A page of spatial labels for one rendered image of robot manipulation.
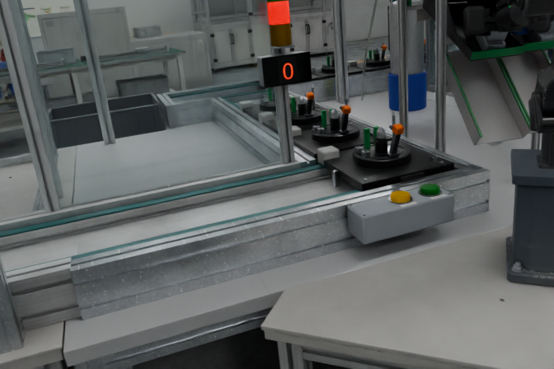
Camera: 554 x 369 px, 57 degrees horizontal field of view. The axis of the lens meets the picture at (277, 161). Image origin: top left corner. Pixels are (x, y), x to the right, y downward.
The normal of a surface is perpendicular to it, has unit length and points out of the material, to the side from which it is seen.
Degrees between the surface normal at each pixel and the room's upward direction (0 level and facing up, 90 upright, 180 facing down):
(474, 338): 0
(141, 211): 90
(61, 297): 90
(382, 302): 0
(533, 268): 90
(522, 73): 45
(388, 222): 90
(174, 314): 0
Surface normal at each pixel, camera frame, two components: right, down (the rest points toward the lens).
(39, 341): -0.10, -0.94
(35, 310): 0.34, 0.27
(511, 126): 0.05, -0.46
